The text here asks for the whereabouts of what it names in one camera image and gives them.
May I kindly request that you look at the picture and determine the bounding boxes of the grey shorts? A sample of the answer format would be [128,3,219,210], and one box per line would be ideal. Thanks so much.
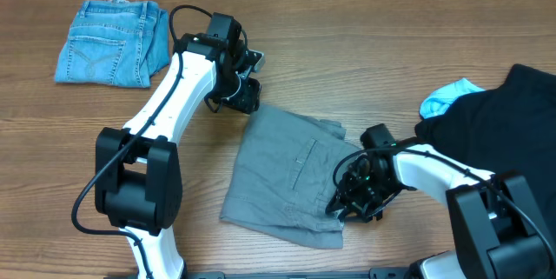
[220,104,357,249]

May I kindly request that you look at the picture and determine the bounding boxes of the black garment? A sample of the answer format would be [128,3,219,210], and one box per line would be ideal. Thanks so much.
[414,64,555,233]

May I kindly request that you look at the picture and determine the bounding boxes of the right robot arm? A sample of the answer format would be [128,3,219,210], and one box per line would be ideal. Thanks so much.
[326,124,555,279]

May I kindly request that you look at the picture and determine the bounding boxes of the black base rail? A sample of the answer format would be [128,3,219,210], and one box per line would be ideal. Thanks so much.
[185,267,411,279]

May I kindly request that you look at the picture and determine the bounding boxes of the light blue garment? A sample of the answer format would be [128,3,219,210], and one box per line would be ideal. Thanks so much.
[419,78,484,119]

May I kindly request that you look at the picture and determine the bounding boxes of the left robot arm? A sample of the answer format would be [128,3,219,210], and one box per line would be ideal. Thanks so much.
[93,13,264,278]

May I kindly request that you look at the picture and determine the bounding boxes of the folded blue denim jeans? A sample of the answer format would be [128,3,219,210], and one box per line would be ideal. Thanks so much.
[55,0,169,88]

